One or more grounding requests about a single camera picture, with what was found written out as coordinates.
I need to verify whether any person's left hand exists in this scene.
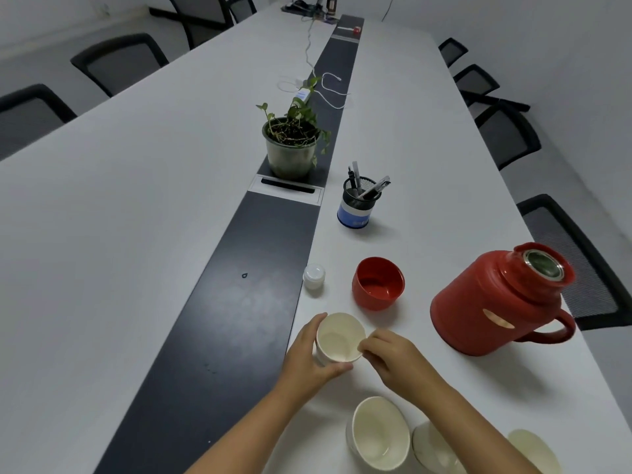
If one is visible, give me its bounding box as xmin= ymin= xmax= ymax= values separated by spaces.
xmin=281 ymin=312 xmax=356 ymax=406

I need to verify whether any person's right hand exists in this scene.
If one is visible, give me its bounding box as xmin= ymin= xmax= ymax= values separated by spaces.
xmin=357 ymin=329 xmax=448 ymax=408

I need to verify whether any white paper cup blue print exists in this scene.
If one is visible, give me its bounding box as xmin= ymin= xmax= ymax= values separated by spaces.
xmin=412 ymin=421 xmax=467 ymax=474
xmin=507 ymin=429 xmax=564 ymax=474
xmin=345 ymin=396 xmax=411 ymax=472

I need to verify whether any red thermos lid cup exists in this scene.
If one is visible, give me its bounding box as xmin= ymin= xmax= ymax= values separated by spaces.
xmin=351 ymin=257 xmax=406 ymax=312

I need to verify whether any red thermos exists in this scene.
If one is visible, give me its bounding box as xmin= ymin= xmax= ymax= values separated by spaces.
xmin=429 ymin=242 xmax=577 ymax=357

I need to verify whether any white thermos stopper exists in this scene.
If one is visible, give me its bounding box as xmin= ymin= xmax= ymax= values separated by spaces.
xmin=302 ymin=263 xmax=327 ymax=292

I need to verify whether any person's right forearm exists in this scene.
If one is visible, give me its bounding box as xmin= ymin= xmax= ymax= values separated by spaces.
xmin=419 ymin=379 xmax=544 ymax=474

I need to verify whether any person's left forearm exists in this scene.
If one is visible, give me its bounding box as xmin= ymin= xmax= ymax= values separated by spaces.
xmin=185 ymin=384 xmax=312 ymax=474

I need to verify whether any white conference table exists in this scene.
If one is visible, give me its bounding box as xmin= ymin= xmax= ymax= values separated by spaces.
xmin=0 ymin=4 xmax=632 ymax=474

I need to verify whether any black mesh pen holder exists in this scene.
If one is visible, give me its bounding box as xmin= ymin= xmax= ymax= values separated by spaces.
xmin=336 ymin=176 xmax=384 ymax=229

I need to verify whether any silver utility knife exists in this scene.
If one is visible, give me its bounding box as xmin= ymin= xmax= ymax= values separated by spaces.
xmin=359 ymin=176 xmax=392 ymax=201

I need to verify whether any black mesh office chair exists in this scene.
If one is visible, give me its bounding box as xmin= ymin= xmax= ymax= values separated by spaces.
xmin=149 ymin=0 xmax=234 ymax=50
xmin=516 ymin=194 xmax=632 ymax=332
xmin=70 ymin=33 xmax=170 ymax=98
xmin=475 ymin=101 xmax=542 ymax=171
xmin=438 ymin=38 xmax=469 ymax=68
xmin=453 ymin=64 xmax=500 ymax=107
xmin=224 ymin=0 xmax=257 ymax=24
xmin=0 ymin=84 xmax=78 ymax=161

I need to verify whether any potted green plant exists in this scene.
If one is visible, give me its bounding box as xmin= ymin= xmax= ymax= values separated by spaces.
xmin=255 ymin=76 xmax=332 ymax=181

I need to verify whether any laptop at table end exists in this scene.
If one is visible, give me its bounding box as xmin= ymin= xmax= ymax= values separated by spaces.
xmin=281 ymin=0 xmax=322 ymax=15

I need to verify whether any white charging cable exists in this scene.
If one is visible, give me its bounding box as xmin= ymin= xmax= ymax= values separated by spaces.
xmin=308 ymin=72 xmax=352 ymax=110

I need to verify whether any white power strip cord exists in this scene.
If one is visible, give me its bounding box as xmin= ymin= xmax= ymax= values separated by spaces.
xmin=277 ymin=16 xmax=317 ymax=92

